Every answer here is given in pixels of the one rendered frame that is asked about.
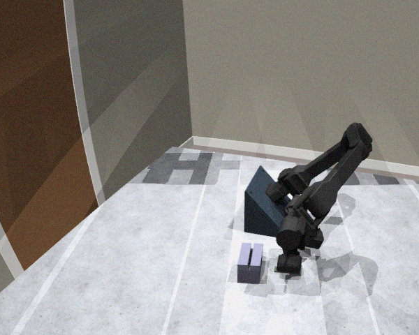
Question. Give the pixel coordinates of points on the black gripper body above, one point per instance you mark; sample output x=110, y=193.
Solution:
x=290, y=261

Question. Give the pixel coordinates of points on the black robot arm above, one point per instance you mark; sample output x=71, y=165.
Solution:
x=318, y=198

